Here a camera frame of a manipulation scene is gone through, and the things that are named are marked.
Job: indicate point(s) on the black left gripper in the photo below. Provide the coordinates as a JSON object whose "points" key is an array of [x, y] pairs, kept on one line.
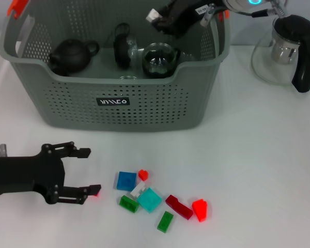
{"points": [[28, 173]]}

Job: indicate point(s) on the dark red long toy brick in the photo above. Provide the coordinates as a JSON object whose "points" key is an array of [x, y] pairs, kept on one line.
{"points": [[178, 206]]}

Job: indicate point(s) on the glass teacup with black sleeve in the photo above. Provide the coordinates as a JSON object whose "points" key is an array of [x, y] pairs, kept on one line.
{"points": [[121, 51], [127, 77], [160, 62]]}

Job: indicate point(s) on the white toy brick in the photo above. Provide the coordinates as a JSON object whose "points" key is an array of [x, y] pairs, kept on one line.
{"points": [[137, 191]]}

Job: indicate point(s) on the thick green toy brick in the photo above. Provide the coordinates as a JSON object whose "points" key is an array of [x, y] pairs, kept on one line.
{"points": [[128, 204]]}

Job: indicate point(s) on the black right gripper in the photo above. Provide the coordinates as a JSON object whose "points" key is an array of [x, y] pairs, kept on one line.
{"points": [[188, 13]]}

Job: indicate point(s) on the black clay teapot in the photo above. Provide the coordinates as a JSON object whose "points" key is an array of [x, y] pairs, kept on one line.
{"points": [[72, 54]]}

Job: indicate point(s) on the clear two-stud toy brick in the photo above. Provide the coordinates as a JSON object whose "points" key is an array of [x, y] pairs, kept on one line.
{"points": [[152, 15]]}

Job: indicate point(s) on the blue square toy brick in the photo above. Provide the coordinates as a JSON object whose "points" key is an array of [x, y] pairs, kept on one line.
{"points": [[126, 180]]}

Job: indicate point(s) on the cyan square toy brick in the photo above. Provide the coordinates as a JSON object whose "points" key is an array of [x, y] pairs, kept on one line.
{"points": [[149, 199]]}

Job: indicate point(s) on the flat green two-stud brick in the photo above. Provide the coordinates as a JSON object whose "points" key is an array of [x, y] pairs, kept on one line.
{"points": [[165, 220]]}

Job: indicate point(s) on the grey perforated plastic storage basket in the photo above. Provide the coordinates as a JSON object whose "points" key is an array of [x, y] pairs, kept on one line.
{"points": [[144, 108]]}

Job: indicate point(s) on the small red toy brick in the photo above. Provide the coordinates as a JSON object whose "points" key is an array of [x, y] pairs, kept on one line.
{"points": [[96, 199], [143, 175]]}

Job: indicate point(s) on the bright red sloped toy brick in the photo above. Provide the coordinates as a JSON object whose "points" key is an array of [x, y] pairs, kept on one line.
{"points": [[200, 210]]}

